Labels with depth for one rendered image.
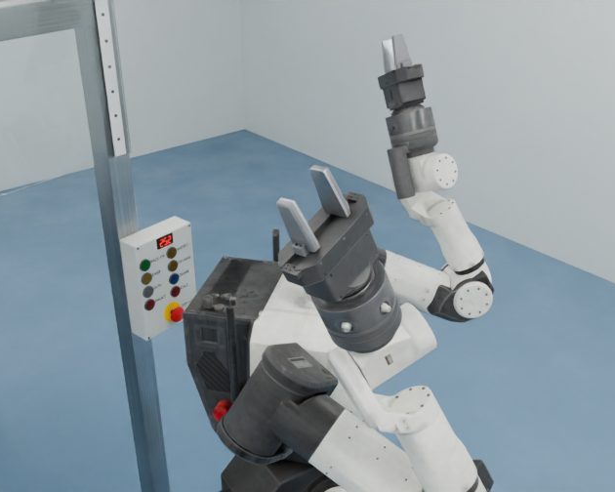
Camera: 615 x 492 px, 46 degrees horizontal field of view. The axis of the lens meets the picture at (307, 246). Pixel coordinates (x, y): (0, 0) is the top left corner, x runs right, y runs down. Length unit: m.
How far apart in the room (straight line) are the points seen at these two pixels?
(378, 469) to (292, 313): 0.29
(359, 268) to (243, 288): 0.48
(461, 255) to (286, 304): 0.41
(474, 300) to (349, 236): 0.73
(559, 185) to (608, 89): 0.58
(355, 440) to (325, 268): 0.35
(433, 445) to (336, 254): 0.30
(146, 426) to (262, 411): 1.05
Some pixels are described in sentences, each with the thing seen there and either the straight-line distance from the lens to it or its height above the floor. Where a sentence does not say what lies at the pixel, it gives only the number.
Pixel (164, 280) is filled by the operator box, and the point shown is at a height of 1.03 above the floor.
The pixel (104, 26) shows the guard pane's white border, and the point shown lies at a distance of 1.59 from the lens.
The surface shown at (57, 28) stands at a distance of 1.53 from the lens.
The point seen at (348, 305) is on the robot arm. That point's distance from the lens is 0.78.
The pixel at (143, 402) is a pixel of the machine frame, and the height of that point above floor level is 0.67.
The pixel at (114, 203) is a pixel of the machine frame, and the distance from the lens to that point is 1.69.
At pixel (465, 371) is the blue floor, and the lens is 3.22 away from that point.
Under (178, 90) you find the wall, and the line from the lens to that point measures 5.66.
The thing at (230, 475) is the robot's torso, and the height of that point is 0.92.
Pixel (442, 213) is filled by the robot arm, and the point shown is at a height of 1.33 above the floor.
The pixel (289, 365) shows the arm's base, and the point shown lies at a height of 1.31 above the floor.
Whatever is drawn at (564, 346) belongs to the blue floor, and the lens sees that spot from 3.50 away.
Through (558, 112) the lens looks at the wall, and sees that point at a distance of 3.99.
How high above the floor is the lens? 1.92
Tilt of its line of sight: 28 degrees down
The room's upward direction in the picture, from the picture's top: straight up
